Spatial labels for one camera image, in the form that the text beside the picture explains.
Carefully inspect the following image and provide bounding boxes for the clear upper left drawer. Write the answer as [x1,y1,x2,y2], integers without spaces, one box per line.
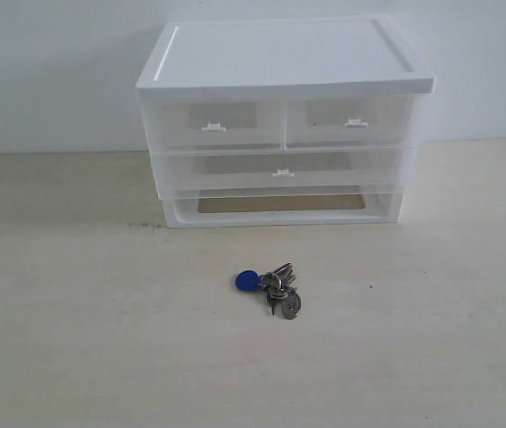
[142,102,283,152]

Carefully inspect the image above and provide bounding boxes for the clear wide drawer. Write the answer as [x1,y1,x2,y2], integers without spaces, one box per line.
[150,147,416,200]

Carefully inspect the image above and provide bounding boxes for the keys with blue fob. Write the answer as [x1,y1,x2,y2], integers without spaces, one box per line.
[234,262,302,320]

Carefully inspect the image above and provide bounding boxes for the white plastic drawer cabinet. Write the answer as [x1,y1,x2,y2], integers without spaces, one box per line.
[136,16,435,228]

